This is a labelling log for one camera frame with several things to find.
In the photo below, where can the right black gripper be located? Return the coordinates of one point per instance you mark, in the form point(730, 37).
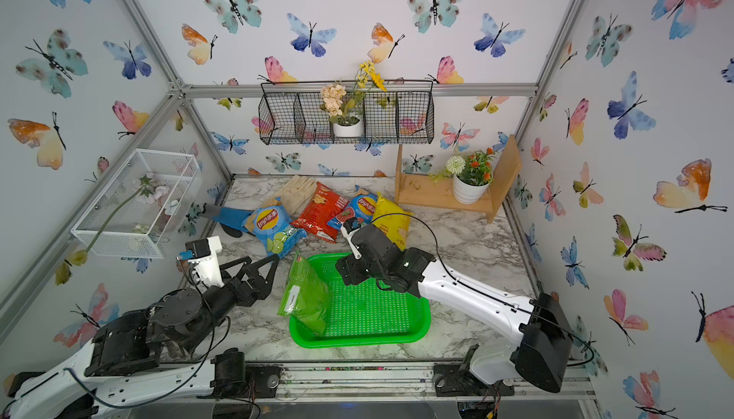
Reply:
point(347, 270)

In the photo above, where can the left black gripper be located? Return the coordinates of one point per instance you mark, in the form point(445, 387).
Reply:
point(247, 298)

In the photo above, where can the yellow chip bag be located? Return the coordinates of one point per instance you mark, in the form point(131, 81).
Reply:
point(392, 220)

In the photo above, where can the blue tomato chip bag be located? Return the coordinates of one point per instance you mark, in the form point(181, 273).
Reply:
point(361, 206)

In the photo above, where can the green chip bag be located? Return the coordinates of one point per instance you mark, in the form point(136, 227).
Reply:
point(306, 297)

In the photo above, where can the blue lime chip bag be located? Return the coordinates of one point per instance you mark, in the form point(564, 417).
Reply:
point(272, 226)

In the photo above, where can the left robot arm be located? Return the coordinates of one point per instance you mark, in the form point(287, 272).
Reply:
point(119, 368)

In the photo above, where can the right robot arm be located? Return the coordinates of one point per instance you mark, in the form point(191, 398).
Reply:
point(538, 337)

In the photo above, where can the green plastic basket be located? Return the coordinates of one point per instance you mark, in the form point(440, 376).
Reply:
point(363, 315)

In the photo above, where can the red chip bag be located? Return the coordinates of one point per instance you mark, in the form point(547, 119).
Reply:
point(324, 206)

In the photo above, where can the wooden corner shelf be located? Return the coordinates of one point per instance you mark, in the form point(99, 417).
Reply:
point(421, 190)

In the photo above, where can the beige work glove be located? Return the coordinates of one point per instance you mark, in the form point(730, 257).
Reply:
point(294, 195)

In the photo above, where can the white pot green plant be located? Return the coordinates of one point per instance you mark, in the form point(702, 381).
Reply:
point(471, 174)

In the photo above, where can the white pot beige flowers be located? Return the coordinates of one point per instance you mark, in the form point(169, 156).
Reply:
point(345, 123)

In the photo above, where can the pink artificial flower stem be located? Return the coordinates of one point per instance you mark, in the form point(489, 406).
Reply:
point(124, 220)

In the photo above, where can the yellow artificial flower sprig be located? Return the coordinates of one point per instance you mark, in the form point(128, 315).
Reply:
point(366, 80)

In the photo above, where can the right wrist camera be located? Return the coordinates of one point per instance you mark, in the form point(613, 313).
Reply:
point(348, 229)

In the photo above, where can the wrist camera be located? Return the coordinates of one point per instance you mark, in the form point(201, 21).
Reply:
point(200, 263)
point(348, 229)

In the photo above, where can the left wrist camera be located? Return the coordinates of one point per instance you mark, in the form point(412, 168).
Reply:
point(200, 263)

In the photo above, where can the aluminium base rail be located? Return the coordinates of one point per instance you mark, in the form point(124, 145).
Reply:
point(320, 381)

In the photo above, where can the white wire mesh box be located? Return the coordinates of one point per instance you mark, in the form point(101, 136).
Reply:
point(182, 172)

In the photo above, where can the black wire wall basket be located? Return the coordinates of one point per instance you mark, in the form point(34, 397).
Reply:
point(290, 114)

